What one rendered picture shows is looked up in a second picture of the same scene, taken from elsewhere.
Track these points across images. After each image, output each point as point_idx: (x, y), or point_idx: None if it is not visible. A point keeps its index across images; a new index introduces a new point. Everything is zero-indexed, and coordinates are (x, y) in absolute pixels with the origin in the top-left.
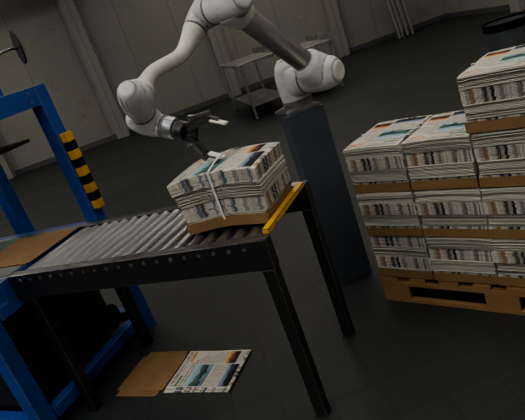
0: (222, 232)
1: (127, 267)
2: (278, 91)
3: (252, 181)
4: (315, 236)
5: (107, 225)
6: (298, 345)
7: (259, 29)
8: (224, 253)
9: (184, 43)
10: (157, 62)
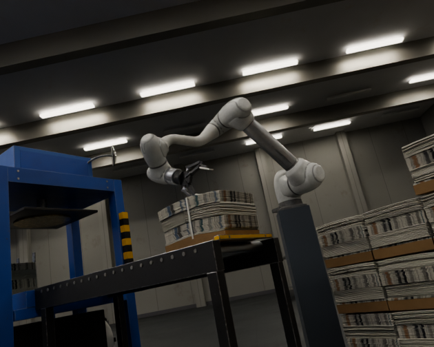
0: None
1: (111, 274)
2: (275, 194)
3: (216, 201)
4: (280, 290)
5: None
6: None
7: (256, 131)
8: (180, 256)
9: (202, 134)
10: (176, 134)
